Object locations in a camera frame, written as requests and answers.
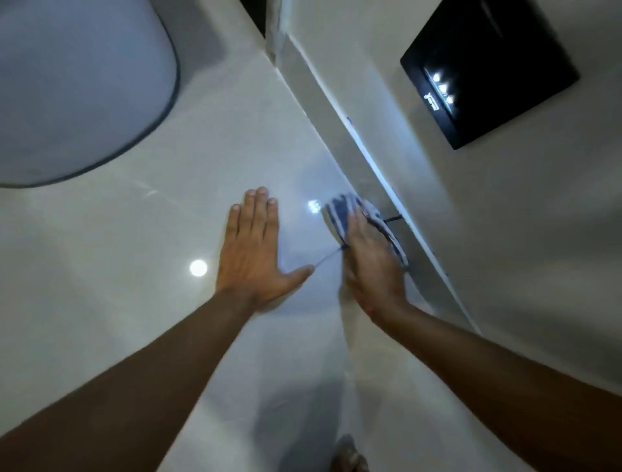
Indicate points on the person's right hand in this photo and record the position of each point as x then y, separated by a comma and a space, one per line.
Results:
374, 272

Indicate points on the person's left hand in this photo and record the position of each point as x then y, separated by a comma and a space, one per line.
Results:
248, 262

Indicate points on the person's left little finger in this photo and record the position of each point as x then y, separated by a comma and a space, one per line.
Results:
233, 221

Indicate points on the person's left middle finger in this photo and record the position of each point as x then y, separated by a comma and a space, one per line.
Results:
260, 211

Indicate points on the person's right fingers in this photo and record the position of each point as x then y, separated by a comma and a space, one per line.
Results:
362, 228

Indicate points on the person's left thumb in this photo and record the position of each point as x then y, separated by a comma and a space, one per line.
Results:
297, 275

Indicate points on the blue white striped cloth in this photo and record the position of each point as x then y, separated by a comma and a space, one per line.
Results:
340, 211

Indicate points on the person's left forearm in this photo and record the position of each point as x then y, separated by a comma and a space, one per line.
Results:
126, 398

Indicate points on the person's right forearm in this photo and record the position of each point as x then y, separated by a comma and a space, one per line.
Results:
510, 394

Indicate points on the white wash basin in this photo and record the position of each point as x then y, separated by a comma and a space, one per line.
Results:
82, 82

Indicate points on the black glossy wall panel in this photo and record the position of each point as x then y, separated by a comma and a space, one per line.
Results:
491, 63

